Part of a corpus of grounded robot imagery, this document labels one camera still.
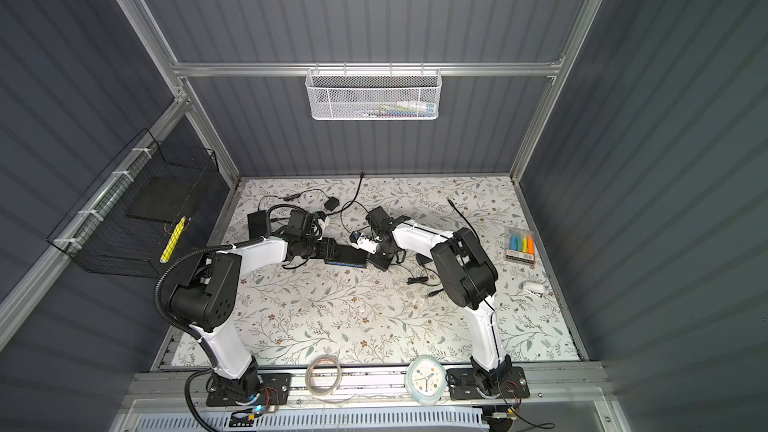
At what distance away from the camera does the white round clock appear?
720 mm

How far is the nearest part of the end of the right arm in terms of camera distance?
74cm

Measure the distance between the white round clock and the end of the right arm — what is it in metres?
0.27
